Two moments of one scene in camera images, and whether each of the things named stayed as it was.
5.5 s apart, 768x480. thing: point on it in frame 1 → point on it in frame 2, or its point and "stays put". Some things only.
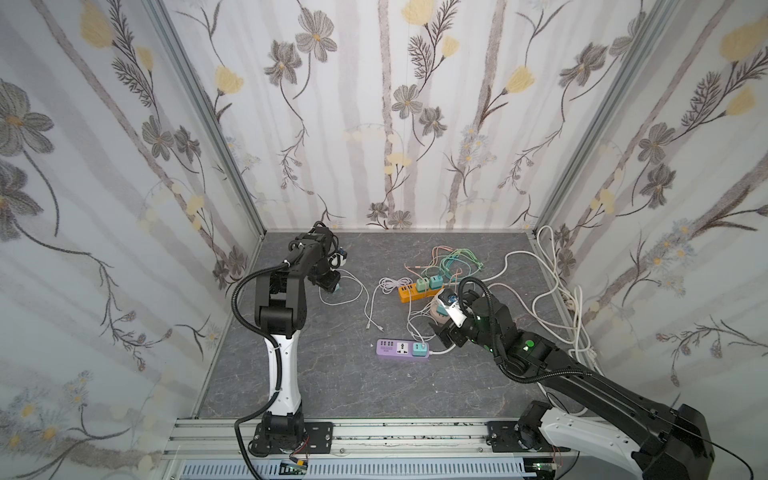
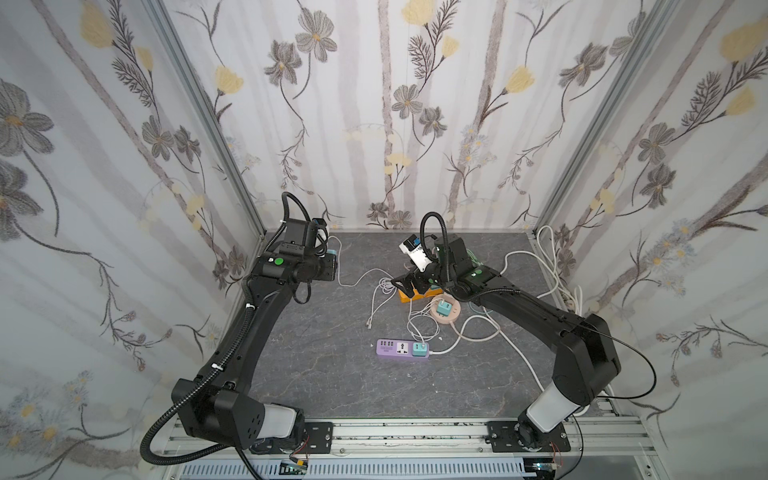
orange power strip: x=409 y=292 stays put
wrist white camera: x=448 y=299 → x=411 y=247
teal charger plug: x=420 y=349 stays put
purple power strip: x=399 y=349 stays put
